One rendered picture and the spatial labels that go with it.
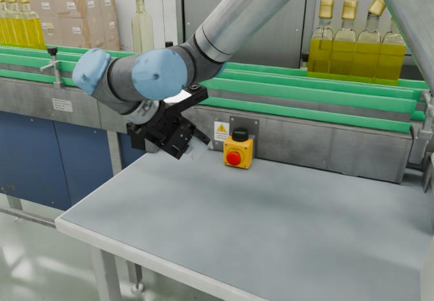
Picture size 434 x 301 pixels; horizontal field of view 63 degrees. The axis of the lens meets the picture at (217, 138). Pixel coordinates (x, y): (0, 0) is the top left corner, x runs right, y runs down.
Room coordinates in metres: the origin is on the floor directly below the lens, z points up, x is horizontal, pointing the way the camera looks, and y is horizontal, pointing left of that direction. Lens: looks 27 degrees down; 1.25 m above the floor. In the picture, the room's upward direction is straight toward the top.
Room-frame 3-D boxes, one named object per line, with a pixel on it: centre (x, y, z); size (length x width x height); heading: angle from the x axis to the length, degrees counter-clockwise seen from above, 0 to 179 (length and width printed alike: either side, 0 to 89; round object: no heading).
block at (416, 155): (0.78, -0.49, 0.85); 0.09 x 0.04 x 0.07; 159
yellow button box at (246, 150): (0.85, -0.06, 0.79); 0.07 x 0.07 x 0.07; 69
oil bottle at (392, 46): (0.91, -0.45, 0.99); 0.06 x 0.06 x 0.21; 70
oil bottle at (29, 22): (1.34, 0.68, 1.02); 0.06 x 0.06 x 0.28; 69
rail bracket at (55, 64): (1.09, 0.52, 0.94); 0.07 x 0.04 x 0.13; 159
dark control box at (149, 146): (0.95, 0.20, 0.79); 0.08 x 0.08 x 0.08; 69
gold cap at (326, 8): (0.97, -0.28, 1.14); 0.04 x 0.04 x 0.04
